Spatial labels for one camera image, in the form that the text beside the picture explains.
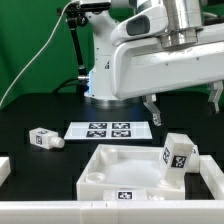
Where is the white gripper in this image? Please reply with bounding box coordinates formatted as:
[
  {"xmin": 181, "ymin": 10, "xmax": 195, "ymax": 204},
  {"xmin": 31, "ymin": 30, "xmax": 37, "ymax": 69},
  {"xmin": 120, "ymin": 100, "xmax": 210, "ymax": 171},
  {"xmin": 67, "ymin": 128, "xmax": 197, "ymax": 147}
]
[{"xmin": 110, "ymin": 23, "xmax": 224, "ymax": 126}]

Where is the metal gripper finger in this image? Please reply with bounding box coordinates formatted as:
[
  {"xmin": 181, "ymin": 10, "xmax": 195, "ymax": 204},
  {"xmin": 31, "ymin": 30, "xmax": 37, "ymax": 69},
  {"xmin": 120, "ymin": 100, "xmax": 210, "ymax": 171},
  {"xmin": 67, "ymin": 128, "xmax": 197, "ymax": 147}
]
[{"xmin": 208, "ymin": 81, "xmax": 224, "ymax": 115}]

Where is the white square tabletop part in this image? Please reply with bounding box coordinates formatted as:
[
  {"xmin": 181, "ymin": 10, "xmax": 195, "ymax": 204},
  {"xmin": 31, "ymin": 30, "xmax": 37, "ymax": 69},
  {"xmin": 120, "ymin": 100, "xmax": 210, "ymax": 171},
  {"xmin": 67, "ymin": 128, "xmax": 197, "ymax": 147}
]
[{"xmin": 76, "ymin": 144, "xmax": 185, "ymax": 201}]

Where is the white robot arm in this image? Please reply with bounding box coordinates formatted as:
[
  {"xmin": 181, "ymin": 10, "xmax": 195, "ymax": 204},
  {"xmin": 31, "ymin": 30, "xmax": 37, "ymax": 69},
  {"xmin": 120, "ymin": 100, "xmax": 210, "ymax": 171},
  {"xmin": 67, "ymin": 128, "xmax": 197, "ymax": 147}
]
[{"xmin": 78, "ymin": 0, "xmax": 224, "ymax": 126}]

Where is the white obstacle fence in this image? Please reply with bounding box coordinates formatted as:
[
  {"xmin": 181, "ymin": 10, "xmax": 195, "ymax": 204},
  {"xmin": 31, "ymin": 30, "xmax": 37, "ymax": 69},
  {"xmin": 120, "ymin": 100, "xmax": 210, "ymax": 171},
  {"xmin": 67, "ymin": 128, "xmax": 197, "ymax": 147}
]
[{"xmin": 0, "ymin": 154, "xmax": 224, "ymax": 224}]

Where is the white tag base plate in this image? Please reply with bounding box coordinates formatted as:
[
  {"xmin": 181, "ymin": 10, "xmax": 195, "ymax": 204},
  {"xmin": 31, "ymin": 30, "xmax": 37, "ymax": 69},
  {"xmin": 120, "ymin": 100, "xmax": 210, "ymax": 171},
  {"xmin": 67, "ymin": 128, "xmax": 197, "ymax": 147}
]
[{"xmin": 64, "ymin": 121, "xmax": 152, "ymax": 140}]

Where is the black cable on table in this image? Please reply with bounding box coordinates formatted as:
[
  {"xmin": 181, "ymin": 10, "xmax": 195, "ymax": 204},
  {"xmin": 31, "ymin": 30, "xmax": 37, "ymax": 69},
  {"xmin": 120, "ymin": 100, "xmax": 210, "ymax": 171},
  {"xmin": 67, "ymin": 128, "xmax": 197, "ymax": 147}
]
[{"xmin": 52, "ymin": 77, "xmax": 89, "ymax": 94}]

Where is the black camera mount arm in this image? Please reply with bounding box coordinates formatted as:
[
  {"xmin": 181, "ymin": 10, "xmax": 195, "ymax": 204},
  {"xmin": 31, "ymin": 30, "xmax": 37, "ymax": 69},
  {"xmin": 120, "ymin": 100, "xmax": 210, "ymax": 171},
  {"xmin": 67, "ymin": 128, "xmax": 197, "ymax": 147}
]
[{"xmin": 57, "ymin": 3, "xmax": 96, "ymax": 83}]

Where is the white cable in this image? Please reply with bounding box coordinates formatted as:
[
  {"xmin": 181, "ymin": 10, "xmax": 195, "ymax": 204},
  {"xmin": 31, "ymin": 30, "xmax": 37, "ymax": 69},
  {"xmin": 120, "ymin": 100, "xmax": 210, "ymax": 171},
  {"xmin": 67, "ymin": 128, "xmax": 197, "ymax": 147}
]
[{"xmin": 0, "ymin": 0, "xmax": 77, "ymax": 108}]

